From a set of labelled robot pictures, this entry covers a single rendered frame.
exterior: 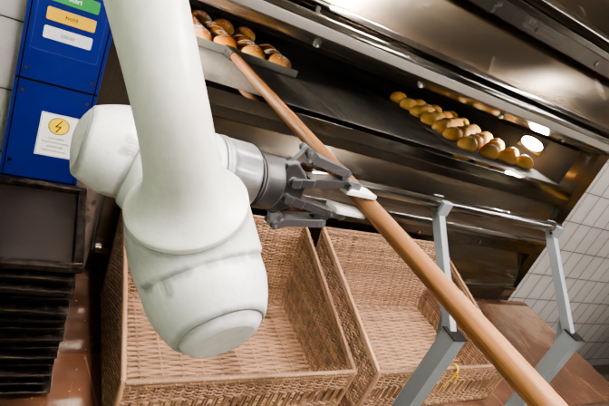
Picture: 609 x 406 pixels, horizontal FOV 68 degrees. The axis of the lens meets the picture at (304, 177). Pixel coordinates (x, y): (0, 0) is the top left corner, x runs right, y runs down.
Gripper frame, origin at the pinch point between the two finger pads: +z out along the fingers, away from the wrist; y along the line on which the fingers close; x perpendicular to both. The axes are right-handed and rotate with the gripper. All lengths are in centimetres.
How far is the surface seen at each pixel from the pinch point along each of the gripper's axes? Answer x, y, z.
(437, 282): 20.1, 0.6, -0.9
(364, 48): -36.9, -23.7, 20.6
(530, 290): -30, 38, 182
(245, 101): -55, 1, 8
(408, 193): -13.8, 0.8, 31.8
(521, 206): -36, 1, 137
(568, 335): 15, 19, 88
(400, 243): 11.6, 0.3, 0.4
